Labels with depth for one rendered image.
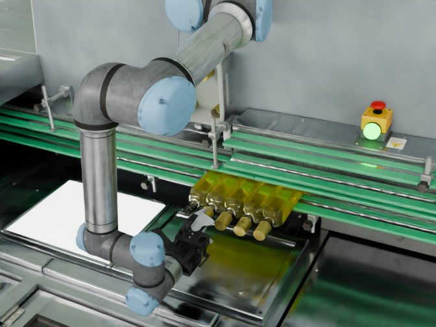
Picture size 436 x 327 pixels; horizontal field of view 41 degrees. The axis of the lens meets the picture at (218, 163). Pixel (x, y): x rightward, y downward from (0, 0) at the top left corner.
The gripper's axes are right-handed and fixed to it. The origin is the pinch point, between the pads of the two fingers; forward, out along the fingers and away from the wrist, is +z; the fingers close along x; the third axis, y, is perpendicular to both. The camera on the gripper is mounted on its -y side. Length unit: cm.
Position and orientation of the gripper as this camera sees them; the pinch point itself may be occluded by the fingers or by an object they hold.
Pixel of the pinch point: (202, 218)
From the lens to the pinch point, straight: 161.7
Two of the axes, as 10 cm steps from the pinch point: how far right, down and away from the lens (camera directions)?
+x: 0.3, -8.3, -5.5
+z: 4.6, -4.8, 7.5
